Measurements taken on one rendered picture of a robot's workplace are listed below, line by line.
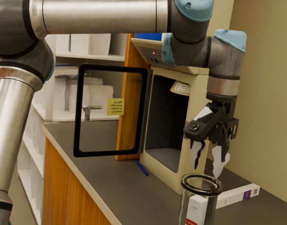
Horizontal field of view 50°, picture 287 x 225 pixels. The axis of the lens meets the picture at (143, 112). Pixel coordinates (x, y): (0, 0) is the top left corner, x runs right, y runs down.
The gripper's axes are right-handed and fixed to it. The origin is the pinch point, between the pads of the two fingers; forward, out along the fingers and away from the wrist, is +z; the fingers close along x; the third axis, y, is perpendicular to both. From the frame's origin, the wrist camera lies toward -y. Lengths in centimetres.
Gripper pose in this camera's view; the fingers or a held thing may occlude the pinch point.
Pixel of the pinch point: (204, 170)
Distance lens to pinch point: 82.1
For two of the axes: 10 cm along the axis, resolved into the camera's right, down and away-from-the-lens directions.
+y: 7.0, -1.2, 7.1
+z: -1.0, 9.6, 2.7
